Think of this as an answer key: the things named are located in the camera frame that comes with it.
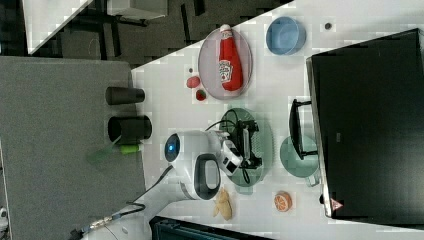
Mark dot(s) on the green marker tool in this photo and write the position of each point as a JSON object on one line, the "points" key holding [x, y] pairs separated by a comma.
{"points": [[114, 147]]}

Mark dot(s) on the grey round plate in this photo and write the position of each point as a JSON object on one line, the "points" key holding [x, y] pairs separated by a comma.
{"points": [[208, 65]]}

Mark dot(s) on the red strawberry toy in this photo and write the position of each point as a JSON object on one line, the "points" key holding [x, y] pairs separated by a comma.
{"points": [[200, 95]]}

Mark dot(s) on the black cylinder upper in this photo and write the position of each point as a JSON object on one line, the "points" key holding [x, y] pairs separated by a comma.
{"points": [[121, 95]]}

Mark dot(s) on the orange slice toy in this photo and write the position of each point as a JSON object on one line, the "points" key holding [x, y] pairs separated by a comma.
{"points": [[283, 201]]}

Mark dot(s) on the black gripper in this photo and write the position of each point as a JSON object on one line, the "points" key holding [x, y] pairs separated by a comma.
{"points": [[255, 160]]}

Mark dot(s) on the red ketchup bottle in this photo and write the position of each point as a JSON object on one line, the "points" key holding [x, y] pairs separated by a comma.
{"points": [[229, 64]]}

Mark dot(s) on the black cylinder lower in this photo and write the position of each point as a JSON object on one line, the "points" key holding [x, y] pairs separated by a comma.
{"points": [[129, 130]]}

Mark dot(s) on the green oval strainer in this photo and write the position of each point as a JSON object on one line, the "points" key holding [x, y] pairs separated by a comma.
{"points": [[249, 177]]}

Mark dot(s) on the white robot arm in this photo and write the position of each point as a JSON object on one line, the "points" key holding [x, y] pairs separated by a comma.
{"points": [[196, 160]]}

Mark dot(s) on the black cylinder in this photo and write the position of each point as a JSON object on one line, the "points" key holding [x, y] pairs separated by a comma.
{"points": [[129, 130], [121, 95]]}

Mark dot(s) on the black toaster oven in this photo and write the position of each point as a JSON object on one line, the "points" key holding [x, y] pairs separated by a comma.
{"points": [[367, 103]]}

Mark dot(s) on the green mug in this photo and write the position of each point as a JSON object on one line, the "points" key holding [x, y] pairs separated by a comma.
{"points": [[306, 167]]}

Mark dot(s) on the blue bowl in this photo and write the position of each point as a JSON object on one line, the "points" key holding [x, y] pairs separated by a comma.
{"points": [[285, 36]]}

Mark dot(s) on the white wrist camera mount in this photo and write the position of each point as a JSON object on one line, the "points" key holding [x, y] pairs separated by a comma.
{"points": [[246, 144]]}

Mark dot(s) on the pink strawberry toy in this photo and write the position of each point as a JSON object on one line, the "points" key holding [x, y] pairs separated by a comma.
{"points": [[193, 82]]}

